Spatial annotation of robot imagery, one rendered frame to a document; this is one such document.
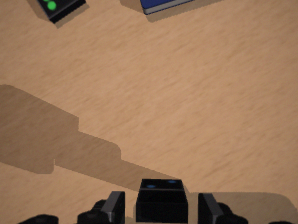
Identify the black domino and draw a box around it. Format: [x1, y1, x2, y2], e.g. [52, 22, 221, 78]
[36, 0, 86, 24]
[136, 179, 188, 224]

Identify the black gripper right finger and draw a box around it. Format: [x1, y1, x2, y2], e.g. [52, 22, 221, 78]
[198, 193, 292, 224]

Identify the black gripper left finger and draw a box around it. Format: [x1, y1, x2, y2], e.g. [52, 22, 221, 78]
[18, 191, 125, 224]

